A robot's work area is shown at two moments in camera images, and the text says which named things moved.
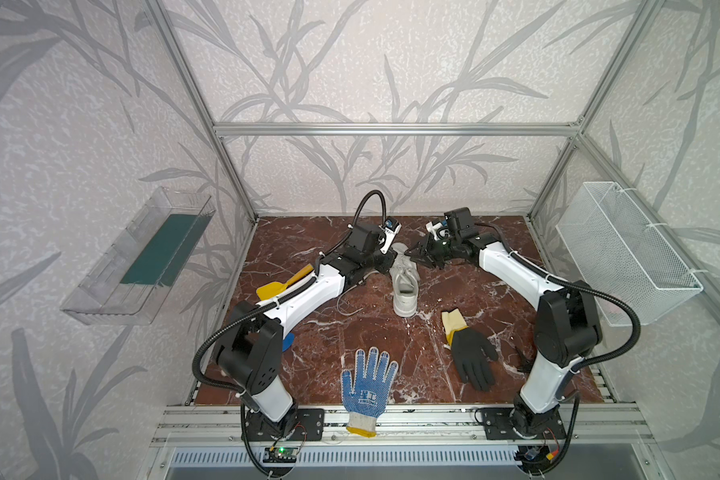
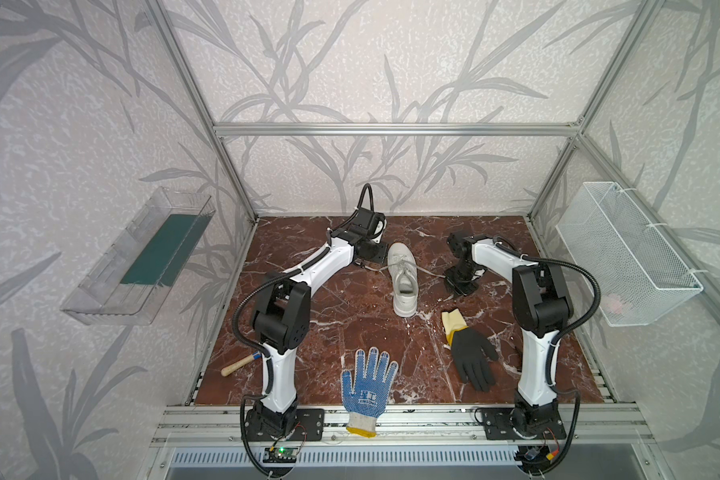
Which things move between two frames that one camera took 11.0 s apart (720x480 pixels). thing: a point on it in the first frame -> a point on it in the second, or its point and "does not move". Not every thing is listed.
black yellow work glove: [471, 353] does not move
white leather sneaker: [405, 279] does not move
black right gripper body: [431, 251] -> [462, 276]
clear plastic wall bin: [128, 281] does not move
